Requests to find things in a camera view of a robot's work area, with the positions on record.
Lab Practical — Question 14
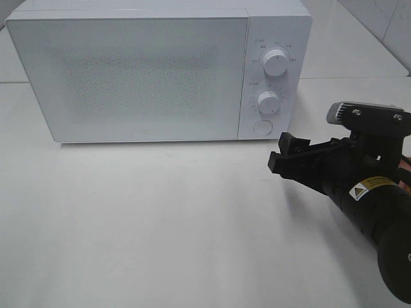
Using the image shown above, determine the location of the upper white microwave knob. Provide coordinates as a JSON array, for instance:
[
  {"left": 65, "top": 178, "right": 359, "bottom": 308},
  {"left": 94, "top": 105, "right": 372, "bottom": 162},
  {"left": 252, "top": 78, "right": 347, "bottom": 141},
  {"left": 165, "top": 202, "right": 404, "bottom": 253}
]
[{"left": 262, "top": 47, "right": 290, "bottom": 77}]

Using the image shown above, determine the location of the white microwave knob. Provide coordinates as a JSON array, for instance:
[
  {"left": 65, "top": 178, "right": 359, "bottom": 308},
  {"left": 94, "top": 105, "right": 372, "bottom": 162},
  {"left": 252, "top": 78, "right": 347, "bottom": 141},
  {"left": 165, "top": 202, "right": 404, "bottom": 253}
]
[
  {"left": 262, "top": 47, "right": 290, "bottom": 77},
  {"left": 257, "top": 91, "right": 281, "bottom": 114}
]

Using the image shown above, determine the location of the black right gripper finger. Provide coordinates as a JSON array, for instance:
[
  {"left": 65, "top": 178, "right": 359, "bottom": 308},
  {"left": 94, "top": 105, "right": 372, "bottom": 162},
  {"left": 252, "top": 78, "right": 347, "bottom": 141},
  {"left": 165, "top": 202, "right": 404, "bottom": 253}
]
[
  {"left": 268, "top": 151, "right": 321, "bottom": 189},
  {"left": 278, "top": 132, "right": 334, "bottom": 154}
]

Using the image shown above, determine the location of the round white door release button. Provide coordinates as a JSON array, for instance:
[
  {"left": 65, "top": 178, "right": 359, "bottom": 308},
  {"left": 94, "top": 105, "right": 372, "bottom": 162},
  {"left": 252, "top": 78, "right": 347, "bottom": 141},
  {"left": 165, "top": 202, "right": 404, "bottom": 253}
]
[{"left": 253, "top": 120, "right": 273, "bottom": 136}]

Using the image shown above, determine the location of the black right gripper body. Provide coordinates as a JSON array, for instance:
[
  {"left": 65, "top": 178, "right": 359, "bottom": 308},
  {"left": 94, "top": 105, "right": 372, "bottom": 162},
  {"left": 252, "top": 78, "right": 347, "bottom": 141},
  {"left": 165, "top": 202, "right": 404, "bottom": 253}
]
[{"left": 308, "top": 138, "right": 374, "bottom": 205}]

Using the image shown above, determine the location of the lower white microwave knob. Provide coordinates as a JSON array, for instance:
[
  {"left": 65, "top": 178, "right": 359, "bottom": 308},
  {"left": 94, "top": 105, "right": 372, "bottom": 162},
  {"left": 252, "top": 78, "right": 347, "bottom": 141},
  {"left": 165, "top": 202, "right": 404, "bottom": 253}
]
[{"left": 257, "top": 91, "right": 281, "bottom": 114}]

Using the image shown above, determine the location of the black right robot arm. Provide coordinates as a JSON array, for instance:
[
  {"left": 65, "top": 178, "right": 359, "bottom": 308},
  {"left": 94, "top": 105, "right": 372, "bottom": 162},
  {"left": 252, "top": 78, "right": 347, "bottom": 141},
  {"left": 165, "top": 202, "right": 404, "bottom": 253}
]
[{"left": 268, "top": 132, "right": 410, "bottom": 304}]

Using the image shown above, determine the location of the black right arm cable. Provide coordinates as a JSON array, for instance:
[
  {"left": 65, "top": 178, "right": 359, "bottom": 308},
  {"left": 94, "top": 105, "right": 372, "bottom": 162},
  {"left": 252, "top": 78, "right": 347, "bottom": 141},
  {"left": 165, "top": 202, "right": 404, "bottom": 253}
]
[{"left": 396, "top": 153, "right": 411, "bottom": 193}]

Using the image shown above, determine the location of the white microwave door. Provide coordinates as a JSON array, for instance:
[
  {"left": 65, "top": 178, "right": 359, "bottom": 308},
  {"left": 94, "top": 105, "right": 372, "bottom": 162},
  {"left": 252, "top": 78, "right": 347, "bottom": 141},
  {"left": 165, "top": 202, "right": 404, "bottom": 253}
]
[{"left": 8, "top": 18, "right": 247, "bottom": 143}]

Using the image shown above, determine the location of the white microwave oven body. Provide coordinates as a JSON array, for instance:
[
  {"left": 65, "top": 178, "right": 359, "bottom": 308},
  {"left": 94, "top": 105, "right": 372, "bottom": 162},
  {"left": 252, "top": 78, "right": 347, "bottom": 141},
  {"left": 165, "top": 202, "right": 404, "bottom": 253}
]
[{"left": 5, "top": 1, "right": 313, "bottom": 142}]

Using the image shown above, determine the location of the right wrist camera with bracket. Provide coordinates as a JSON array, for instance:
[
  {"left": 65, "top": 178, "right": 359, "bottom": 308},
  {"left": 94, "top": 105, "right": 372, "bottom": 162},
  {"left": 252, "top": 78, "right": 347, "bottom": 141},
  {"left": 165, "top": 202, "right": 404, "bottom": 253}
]
[{"left": 326, "top": 101, "right": 410, "bottom": 171}]

